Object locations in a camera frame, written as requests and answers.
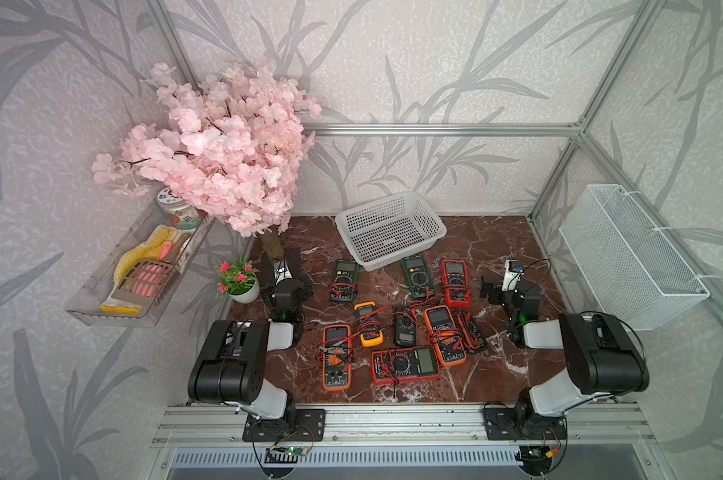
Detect green multimeter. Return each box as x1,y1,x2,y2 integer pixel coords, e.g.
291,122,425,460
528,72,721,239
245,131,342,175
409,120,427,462
326,260,359,303
401,254,435,301

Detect orange multimeter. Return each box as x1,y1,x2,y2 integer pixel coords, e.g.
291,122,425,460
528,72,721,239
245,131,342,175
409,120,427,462
423,305,467,367
318,324,352,391

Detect white perforated plastic basket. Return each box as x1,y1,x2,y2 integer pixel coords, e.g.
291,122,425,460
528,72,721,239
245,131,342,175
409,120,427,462
334,191,447,271

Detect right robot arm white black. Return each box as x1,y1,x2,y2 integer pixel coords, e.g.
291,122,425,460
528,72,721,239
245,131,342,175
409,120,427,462
481,260,651,429

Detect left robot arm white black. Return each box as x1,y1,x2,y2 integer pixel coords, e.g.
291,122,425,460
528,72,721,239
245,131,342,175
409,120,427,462
187,248,313,429

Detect small black multimeter right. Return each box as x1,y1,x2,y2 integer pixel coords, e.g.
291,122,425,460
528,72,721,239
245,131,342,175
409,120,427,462
455,310,489,355

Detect small black multimeter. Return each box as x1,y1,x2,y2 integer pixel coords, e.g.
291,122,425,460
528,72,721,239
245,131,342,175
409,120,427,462
393,307,417,348
455,310,489,355

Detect small yellow multimeter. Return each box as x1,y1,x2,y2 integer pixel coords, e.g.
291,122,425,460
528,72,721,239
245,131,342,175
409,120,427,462
353,301,385,348

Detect small black multimeter centre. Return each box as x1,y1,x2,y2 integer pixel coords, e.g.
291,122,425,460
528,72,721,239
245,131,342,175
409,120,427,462
393,307,417,348

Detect large red multimeter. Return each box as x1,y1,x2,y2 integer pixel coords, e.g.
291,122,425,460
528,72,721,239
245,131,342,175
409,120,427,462
371,346,439,386

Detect small potted pink flowers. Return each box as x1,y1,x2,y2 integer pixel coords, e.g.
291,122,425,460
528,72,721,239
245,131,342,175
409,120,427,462
216,257,260,304

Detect patterned round tin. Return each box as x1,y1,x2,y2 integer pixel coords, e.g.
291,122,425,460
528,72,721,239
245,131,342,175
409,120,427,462
156,187,202,230

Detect pink brown grid tray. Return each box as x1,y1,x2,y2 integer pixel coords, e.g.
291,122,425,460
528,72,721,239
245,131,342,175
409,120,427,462
113,260,173,305

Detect pink cherry blossom tree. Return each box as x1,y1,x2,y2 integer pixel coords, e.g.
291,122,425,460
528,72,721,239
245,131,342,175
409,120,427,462
91,61,322,237

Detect white wire mesh basket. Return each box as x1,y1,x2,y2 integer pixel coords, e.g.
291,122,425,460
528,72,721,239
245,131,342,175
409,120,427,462
559,184,709,331

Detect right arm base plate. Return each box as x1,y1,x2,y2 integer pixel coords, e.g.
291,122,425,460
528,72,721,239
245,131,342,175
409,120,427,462
481,404,567,442

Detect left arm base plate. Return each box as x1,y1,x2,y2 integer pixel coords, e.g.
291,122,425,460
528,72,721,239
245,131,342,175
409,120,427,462
242,408,326,443

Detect clear acrylic wall shelf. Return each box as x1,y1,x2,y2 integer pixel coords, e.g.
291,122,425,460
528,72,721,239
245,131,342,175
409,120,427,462
64,203,213,328

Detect aluminium front rail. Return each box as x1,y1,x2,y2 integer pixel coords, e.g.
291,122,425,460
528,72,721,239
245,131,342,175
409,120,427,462
149,402,657,448

